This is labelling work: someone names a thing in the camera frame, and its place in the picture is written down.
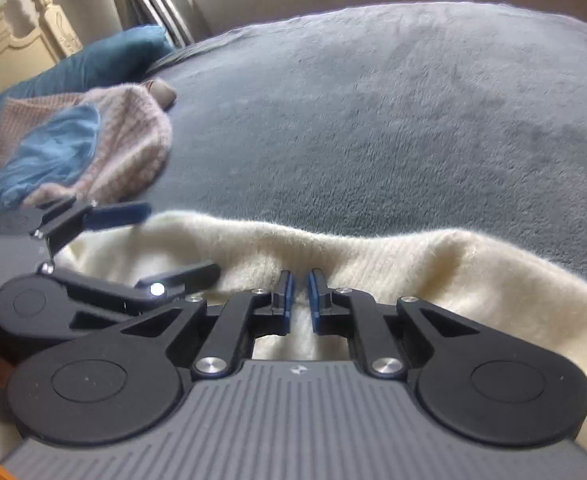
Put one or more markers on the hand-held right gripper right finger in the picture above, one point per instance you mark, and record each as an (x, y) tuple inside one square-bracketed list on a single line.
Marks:
[(316, 302)]

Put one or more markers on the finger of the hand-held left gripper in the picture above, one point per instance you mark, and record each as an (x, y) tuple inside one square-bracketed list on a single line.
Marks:
[(183, 277), (121, 214)]

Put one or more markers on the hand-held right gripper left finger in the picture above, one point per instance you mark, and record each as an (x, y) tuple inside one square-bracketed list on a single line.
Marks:
[(287, 297)]

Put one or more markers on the cream fluffy sweater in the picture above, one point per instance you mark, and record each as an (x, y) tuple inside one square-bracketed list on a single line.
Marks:
[(423, 270)]

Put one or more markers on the pink knit sweater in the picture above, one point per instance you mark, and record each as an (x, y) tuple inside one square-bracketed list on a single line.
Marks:
[(133, 150)]

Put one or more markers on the cream carved headboard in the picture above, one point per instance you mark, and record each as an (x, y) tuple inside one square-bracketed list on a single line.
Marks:
[(3, 50)]

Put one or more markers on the grey curtain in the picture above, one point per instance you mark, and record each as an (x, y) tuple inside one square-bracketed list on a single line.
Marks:
[(148, 0)]

